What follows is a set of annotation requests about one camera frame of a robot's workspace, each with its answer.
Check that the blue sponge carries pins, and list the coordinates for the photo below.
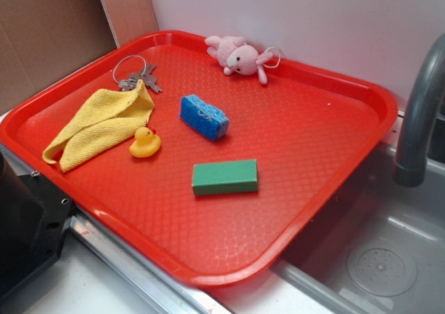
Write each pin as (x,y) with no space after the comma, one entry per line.
(204,118)

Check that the yellow cloth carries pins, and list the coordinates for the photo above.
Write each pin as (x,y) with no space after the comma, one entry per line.
(107,118)

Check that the green rectangular block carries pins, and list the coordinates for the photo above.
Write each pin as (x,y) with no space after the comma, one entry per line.
(225,177)

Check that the yellow rubber duck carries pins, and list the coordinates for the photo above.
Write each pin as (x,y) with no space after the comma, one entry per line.
(146,142)

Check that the grey sink basin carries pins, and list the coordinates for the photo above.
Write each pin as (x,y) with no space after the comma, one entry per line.
(375,246)

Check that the red plastic tray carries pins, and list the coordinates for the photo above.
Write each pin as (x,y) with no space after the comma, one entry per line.
(307,128)

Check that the grey faucet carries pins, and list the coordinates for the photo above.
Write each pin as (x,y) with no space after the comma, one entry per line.
(422,132)

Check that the brown cardboard panel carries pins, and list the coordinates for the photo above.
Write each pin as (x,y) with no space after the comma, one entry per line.
(43,41)

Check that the silver keys on ring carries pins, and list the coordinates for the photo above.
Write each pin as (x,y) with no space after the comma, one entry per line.
(145,75)

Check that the pink plush bunny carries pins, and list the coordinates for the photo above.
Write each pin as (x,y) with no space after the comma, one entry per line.
(235,55)

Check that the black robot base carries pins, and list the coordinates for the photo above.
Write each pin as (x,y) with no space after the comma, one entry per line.
(35,216)

